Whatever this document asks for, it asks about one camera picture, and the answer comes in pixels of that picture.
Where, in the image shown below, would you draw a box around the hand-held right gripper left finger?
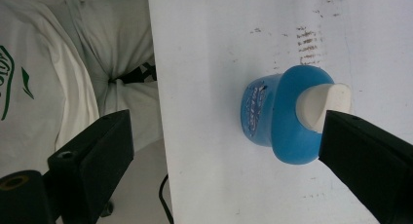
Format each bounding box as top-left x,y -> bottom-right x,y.
47,109 -> 135,224

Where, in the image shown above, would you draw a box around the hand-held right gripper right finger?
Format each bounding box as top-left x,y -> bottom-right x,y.
319,109 -> 413,224

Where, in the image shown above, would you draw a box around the blue bottle with white cap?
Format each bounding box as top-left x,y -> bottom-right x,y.
240,64 -> 354,166

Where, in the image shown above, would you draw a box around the white shirt with green print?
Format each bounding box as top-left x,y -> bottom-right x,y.
0,0 -> 100,180

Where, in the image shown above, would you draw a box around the light grey trousers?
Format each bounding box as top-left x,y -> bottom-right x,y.
48,0 -> 164,154

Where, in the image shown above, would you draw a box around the white table mat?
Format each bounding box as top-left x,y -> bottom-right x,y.
147,0 -> 413,224

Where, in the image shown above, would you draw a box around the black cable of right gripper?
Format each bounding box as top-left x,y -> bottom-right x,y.
158,173 -> 175,224

